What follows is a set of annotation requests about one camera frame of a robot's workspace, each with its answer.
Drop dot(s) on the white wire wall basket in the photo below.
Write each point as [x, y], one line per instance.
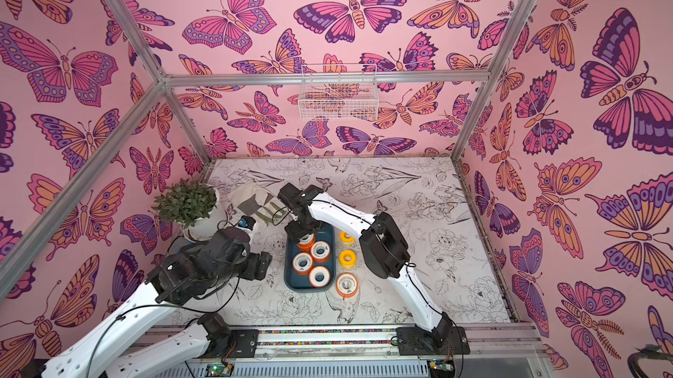
[339, 91]

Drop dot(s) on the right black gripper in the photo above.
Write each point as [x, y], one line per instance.
[302, 228]

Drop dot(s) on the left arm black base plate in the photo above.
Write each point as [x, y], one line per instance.
[238, 343]

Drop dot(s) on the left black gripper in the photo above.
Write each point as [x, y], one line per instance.
[254, 271]

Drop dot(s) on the green potted plant white pot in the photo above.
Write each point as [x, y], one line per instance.
[196, 207]

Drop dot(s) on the green circuit board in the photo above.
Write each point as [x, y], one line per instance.
[219, 370]

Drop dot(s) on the beige grey work glove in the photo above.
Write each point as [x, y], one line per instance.
[258, 202]

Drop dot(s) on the yellow sealing tape roll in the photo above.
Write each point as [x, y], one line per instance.
[346, 239]

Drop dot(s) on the teal plastic storage tray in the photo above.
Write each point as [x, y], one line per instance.
[301, 284]

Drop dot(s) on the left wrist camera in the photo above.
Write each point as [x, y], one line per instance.
[247, 223]

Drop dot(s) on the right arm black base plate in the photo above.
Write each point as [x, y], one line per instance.
[412, 340]

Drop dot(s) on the orange sealing tape roll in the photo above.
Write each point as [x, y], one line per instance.
[319, 277]
[320, 251]
[347, 259]
[302, 264]
[306, 242]
[347, 285]

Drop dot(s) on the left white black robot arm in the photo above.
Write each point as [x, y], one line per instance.
[196, 272]

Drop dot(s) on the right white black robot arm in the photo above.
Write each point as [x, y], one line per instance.
[384, 249]

